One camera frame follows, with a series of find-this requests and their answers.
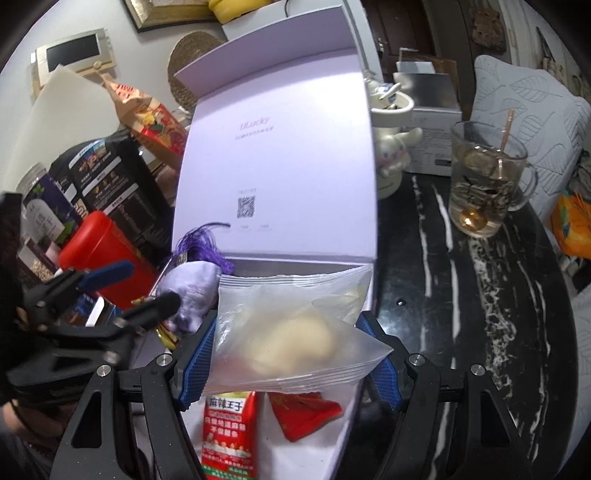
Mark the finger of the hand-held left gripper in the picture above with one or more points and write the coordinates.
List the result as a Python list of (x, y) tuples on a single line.
[(152, 307), (108, 272)]

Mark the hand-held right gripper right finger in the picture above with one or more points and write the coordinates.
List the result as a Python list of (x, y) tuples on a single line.
[(385, 374)]

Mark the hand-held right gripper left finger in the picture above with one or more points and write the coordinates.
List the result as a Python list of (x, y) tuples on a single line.
[(196, 369)]

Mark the nuts snack packet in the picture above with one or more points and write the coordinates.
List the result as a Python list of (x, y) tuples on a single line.
[(168, 338)]

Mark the purple tasselled sachet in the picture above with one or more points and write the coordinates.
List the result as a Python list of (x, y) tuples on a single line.
[(194, 286)]

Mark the large red snack packet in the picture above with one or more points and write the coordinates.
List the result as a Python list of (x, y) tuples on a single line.
[(228, 434)]

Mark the red triangular packet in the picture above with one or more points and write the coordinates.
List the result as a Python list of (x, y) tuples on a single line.
[(300, 410)]

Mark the clear packet pale pastry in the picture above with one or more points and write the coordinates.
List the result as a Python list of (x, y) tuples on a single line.
[(286, 341)]

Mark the lavender gift box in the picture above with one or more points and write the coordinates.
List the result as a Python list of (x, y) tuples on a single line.
[(277, 161)]

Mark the red plastic stool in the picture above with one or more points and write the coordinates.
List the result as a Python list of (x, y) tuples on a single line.
[(106, 258)]

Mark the blue white small box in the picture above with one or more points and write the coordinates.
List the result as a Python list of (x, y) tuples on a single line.
[(99, 311)]

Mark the black carton box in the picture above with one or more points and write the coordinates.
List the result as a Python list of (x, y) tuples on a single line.
[(111, 184)]

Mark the clear jar dark label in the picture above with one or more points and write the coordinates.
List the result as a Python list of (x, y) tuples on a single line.
[(41, 207)]

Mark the white paper sheet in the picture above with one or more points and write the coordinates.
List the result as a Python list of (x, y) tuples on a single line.
[(60, 124)]

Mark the brown snack bag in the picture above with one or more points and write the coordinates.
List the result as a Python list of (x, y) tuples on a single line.
[(147, 120)]

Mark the glass mug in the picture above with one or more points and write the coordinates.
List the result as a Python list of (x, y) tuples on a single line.
[(485, 184)]

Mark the woven round trivet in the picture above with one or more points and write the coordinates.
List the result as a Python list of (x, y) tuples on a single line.
[(194, 64)]

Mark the white cartoon figurine cup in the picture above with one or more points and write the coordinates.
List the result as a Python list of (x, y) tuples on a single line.
[(392, 138)]

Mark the orange bag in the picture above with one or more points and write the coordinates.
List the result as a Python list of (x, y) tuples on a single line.
[(572, 226)]

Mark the white carton box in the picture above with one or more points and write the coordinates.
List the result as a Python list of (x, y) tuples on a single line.
[(434, 134)]

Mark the gold framed picture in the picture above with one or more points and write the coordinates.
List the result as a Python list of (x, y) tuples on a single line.
[(171, 9)]

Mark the white fridge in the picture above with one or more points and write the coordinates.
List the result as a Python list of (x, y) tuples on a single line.
[(240, 30)]

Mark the yellow pot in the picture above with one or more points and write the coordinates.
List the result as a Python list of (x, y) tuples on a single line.
[(231, 7)]

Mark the small light blue covered chair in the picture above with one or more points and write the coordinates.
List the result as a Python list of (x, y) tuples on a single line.
[(526, 106)]

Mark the brown cardboard box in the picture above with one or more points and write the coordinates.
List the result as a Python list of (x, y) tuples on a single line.
[(425, 57)]

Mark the dark wooden door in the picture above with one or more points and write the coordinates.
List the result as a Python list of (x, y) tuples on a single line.
[(401, 23)]

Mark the brown tote bag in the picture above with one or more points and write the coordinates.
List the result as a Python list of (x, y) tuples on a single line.
[(487, 23)]

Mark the wall intercom panel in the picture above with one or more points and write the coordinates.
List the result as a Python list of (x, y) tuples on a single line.
[(74, 55)]

